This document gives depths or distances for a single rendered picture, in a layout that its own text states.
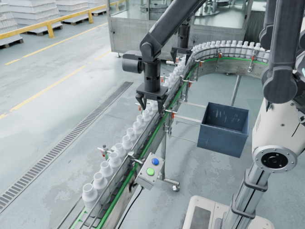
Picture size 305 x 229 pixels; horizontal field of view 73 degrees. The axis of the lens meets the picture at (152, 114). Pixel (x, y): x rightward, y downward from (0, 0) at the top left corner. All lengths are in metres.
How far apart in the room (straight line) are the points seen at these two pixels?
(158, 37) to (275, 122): 0.53
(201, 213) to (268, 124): 1.12
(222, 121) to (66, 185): 1.66
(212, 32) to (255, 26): 2.08
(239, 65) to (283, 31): 1.98
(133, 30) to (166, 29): 4.13
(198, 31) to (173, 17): 3.68
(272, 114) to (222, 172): 1.66
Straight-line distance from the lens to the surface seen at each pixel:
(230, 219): 1.49
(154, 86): 0.70
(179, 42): 1.11
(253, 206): 1.36
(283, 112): 0.85
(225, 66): 2.55
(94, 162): 2.52
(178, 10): 0.61
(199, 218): 1.82
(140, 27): 4.66
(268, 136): 0.93
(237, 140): 1.51
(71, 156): 2.67
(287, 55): 0.62
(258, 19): 6.11
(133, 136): 1.07
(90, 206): 0.91
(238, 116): 1.76
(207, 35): 4.28
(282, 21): 0.60
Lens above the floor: 1.85
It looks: 36 degrees down
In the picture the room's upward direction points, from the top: straight up
